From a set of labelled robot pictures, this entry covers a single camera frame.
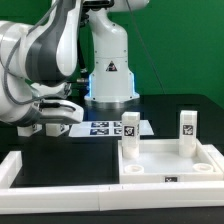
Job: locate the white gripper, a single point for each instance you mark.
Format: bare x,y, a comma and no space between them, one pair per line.
55,108

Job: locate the white square tabletop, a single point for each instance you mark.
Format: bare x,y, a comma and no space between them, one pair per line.
159,162

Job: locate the white U-shaped obstacle fence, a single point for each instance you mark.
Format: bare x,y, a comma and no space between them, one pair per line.
101,197

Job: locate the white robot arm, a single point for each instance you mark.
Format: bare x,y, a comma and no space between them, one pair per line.
36,60

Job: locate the paper sheet with fiducial markers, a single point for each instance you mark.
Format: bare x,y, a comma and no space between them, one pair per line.
96,129

